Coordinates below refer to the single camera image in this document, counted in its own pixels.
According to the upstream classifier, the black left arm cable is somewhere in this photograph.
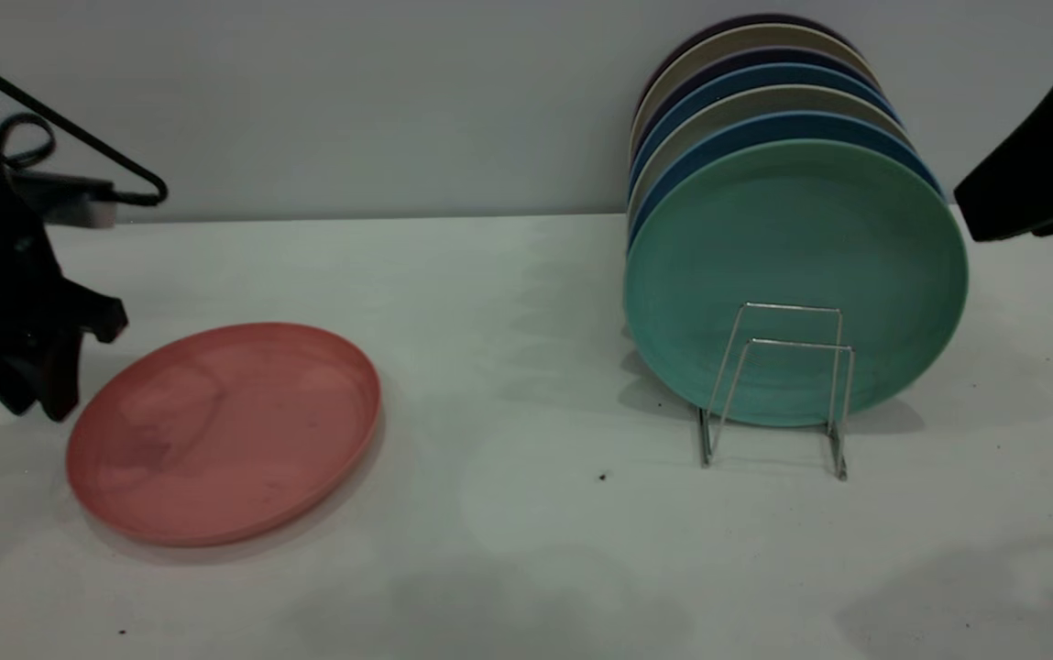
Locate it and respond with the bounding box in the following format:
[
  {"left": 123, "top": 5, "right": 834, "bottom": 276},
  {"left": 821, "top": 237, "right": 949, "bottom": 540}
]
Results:
[{"left": 0, "top": 69, "right": 168, "bottom": 207}]

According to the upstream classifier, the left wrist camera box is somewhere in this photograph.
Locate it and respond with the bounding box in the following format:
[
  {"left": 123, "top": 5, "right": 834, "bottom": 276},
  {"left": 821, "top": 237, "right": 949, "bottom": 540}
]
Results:
[{"left": 8, "top": 172, "right": 119, "bottom": 227}]

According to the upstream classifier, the pink round plate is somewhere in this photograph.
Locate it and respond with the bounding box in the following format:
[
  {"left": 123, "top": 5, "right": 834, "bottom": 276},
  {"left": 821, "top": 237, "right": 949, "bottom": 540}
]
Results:
[{"left": 66, "top": 322, "right": 383, "bottom": 548}]

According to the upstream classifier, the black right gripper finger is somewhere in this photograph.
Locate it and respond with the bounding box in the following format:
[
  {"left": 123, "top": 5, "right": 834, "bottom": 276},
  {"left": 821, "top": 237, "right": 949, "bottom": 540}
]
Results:
[{"left": 953, "top": 14, "right": 1053, "bottom": 243}]

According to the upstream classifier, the dark purple round plate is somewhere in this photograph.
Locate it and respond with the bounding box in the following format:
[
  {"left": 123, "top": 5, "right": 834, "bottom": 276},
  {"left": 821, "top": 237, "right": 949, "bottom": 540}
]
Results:
[
  {"left": 633, "top": 48, "right": 881, "bottom": 159},
  {"left": 641, "top": 15, "right": 857, "bottom": 102}
]

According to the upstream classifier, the blue round plate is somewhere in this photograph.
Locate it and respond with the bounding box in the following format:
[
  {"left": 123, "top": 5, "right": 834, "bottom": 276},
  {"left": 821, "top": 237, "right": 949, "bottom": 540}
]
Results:
[
  {"left": 629, "top": 62, "right": 899, "bottom": 198},
  {"left": 629, "top": 112, "right": 946, "bottom": 250}
]

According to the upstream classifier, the silver wire plate rack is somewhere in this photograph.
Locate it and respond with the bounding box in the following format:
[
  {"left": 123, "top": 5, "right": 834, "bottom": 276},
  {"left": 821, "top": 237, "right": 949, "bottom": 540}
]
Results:
[{"left": 697, "top": 303, "right": 855, "bottom": 481}]

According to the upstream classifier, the beige round plate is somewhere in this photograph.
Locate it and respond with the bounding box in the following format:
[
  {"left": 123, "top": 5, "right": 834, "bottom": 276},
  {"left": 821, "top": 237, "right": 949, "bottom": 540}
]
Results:
[
  {"left": 631, "top": 25, "right": 875, "bottom": 152},
  {"left": 627, "top": 85, "right": 912, "bottom": 221}
]

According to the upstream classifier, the green round plate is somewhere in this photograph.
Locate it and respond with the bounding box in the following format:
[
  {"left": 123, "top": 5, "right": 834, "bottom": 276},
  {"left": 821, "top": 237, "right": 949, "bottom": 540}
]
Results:
[{"left": 623, "top": 139, "right": 969, "bottom": 428}]

